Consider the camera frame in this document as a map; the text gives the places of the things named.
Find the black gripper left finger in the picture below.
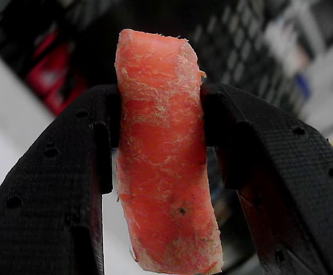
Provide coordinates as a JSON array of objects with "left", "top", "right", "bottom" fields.
[{"left": 0, "top": 84, "right": 122, "bottom": 275}]

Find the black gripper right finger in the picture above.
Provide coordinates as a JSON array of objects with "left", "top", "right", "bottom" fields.
[{"left": 201, "top": 82, "right": 333, "bottom": 275}]

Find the small orange object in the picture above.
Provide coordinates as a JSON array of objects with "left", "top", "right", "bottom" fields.
[{"left": 113, "top": 27, "right": 224, "bottom": 273}]

